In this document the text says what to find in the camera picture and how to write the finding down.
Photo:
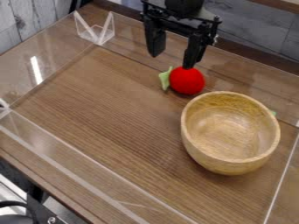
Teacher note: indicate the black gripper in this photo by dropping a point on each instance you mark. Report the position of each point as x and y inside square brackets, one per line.
[184, 16]

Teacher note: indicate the red felt fruit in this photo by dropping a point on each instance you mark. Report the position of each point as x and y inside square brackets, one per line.
[184, 81]

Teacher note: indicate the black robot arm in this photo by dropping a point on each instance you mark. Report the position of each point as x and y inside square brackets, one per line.
[185, 18]

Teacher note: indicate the light wooden bowl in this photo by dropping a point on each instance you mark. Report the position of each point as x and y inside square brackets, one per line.
[229, 132]

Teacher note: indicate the clear acrylic tray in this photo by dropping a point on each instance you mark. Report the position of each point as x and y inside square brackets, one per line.
[90, 130]

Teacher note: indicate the black metal clamp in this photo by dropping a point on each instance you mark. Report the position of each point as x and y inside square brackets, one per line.
[21, 207]

